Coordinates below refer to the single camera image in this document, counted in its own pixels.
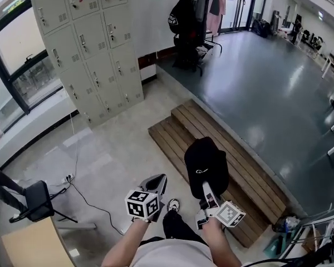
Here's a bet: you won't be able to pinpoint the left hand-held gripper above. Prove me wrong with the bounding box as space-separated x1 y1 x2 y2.
124 173 168 223

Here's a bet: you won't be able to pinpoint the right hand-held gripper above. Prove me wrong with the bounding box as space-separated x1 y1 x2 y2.
195 182 245 230

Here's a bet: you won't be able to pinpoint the black cap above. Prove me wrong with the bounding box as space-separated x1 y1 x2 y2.
183 137 229 200

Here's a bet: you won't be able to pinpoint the black coat rack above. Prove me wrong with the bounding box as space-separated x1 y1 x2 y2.
183 0 223 77

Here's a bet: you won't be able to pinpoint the person's right forearm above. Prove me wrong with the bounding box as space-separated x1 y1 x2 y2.
204 220 242 267

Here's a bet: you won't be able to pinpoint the person's left forearm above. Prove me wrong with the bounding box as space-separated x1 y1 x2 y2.
101 218 153 267

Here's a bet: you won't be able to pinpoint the person's right shoe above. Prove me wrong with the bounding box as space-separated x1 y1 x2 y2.
166 198 181 213

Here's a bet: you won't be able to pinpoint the wooden steps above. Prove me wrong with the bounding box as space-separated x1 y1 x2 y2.
148 98 289 249

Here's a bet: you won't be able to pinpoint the person's black trousers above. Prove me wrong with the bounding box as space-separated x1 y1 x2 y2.
140 210 209 247

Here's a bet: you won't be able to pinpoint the person's white shirt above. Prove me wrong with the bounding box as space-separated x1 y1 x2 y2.
129 238 217 267

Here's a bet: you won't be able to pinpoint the black trash bin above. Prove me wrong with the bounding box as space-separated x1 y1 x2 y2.
272 215 300 233

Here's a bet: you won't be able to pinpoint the green dustpan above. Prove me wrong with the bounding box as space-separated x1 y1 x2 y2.
263 231 296 260

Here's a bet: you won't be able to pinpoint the brown baseboard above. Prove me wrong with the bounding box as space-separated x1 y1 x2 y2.
137 44 179 80

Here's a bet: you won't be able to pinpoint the black backpack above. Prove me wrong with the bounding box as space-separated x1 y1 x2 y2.
172 32 205 72

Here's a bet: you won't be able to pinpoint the cardboard sheet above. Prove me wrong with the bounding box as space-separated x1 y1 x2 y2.
1 217 75 267

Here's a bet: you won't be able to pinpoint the beige metal locker cabinet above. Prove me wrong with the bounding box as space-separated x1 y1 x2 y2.
30 0 145 127

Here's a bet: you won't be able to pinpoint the black printed tote bag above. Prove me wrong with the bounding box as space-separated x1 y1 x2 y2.
168 0 197 34

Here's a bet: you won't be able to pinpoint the black bag pile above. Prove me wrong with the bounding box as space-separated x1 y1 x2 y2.
250 18 272 38

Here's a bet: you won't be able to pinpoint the pink garment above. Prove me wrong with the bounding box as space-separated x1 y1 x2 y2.
205 0 227 34

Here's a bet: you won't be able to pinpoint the glass door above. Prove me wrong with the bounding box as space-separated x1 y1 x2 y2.
219 0 268 34

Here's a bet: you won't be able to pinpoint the black floor cable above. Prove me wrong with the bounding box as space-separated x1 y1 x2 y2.
68 181 125 236

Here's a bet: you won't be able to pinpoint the white cable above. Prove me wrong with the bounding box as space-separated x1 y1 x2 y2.
69 112 79 177

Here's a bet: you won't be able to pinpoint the black rig cable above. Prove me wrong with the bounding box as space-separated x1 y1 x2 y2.
242 256 304 267

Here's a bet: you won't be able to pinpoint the white wall box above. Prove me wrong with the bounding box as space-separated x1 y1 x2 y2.
144 62 158 80

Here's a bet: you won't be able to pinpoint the black window frame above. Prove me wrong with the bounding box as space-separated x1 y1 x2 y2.
0 0 65 115

